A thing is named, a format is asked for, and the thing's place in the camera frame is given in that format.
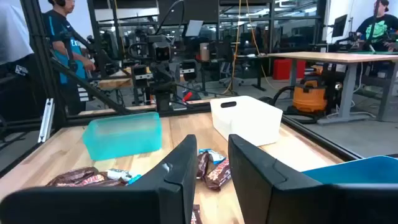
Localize blue plastic bin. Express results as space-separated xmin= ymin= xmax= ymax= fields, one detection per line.
xmin=302 ymin=155 xmax=398 ymax=185

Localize white screen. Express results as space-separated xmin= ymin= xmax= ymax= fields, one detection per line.
xmin=185 ymin=19 xmax=205 ymax=37

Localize office chair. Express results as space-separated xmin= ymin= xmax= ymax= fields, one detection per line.
xmin=218 ymin=60 xmax=246 ymax=88

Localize orange shop vacuum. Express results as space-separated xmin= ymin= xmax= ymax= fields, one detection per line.
xmin=292 ymin=73 xmax=329 ymax=113

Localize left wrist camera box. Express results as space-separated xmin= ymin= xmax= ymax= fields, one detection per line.
xmin=152 ymin=42 xmax=172 ymax=62

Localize blue white candy bar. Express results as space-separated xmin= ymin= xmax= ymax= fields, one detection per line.
xmin=105 ymin=169 xmax=142 ymax=185
xmin=198 ymin=148 xmax=227 ymax=165

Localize wooden workbench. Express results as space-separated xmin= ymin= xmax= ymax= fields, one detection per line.
xmin=98 ymin=67 xmax=134 ymax=91

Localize black vacuum hose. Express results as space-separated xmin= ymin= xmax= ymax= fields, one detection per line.
xmin=259 ymin=85 xmax=321 ymax=125

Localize teal translucent plastic bin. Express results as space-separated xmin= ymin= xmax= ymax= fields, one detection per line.
xmin=82 ymin=111 xmax=163 ymax=162

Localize small cardboard box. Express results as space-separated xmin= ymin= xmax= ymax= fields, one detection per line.
xmin=200 ymin=42 xmax=211 ymax=62

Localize black monitor on arm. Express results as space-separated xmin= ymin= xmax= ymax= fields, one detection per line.
xmin=331 ymin=14 xmax=348 ymax=39

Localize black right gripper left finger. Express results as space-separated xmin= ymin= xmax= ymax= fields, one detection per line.
xmin=0 ymin=134 xmax=198 ymax=224

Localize red cabinet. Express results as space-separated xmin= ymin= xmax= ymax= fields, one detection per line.
xmin=272 ymin=58 xmax=307 ymax=81

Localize person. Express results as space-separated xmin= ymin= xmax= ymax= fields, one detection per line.
xmin=0 ymin=0 xmax=47 ymax=124
xmin=356 ymin=0 xmax=398 ymax=52
xmin=42 ymin=0 xmax=96 ymax=116

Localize brown candy bar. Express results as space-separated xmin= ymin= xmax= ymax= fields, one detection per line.
xmin=204 ymin=159 xmax=233 ymax=192
xmin=46 ymin=167 xmax=100 ymax=187
xmin=77 ymin=174 xmax=125 ymax=187
xmin=196 ymin=151 xmax=210 ymax=180
xmin=191 ymin=204 xmax=203 ymax=224

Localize yellow hanging cord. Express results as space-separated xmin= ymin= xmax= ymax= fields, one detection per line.
xmin=223 ymin=0 xmax=271 ymax=94

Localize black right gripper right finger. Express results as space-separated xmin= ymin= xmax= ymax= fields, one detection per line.
xmin=228 ymin=134 xmax=398 ymax=224

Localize silver aluminium bar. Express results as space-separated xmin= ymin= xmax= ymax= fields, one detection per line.
xmin=37 ymin=98 xmax=55 ymax=144

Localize white plastic bin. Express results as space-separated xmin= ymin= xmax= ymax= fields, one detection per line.
xmin=210 ymin=95 xmax=284 ymax=147

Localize wooden table grey legs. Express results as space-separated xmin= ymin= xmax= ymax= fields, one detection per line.
xmin=267 ymin=51 xmax=398 ymax=125

